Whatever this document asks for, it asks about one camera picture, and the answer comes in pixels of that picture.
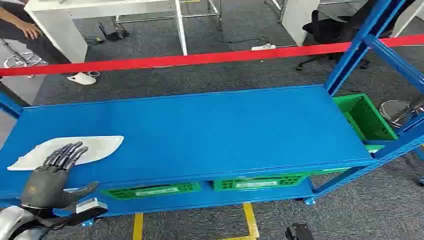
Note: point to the person's hand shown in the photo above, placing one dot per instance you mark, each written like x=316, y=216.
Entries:
x=31, y=30

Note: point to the white slanted panel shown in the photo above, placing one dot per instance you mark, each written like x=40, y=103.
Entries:
x=407, y=16

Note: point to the black office chair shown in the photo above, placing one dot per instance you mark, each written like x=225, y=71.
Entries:
x=334, y=30

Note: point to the silver chair base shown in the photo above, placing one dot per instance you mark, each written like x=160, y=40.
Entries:
x=24, y=59

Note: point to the steel frame table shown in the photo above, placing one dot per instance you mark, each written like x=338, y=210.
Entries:
x=198, y=15

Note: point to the green plastic crate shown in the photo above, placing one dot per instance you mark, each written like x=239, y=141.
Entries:
x=364, y=117
x=152, y=190
x=258, y=182

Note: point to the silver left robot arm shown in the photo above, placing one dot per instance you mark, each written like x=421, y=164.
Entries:
x=13, y=223

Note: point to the white desk side panel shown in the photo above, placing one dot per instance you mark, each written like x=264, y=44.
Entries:
x=298, y=20

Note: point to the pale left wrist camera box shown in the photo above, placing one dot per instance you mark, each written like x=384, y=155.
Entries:
x=90, y=207

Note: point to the blue steel shelf rack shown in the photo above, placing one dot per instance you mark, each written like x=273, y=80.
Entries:
x=205, y=132

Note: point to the red barrier tape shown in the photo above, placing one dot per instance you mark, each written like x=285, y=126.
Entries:
x=185, y=59

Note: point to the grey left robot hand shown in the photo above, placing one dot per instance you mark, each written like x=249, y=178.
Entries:
x=46, y=188

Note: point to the black right robot foot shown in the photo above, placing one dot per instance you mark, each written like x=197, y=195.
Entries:
x=298, y=232

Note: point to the white power strip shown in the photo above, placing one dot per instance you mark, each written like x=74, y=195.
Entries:
x=263, y=47

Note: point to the white curved metal plate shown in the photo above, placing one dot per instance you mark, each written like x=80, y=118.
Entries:
x=99, y=147

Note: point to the round metal stool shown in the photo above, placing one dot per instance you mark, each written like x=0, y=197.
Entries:
x=394, y=111

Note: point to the white desk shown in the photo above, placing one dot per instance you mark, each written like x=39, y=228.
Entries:
x=63, y=30

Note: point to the person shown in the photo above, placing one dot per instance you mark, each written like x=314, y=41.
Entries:
x=13, y=30

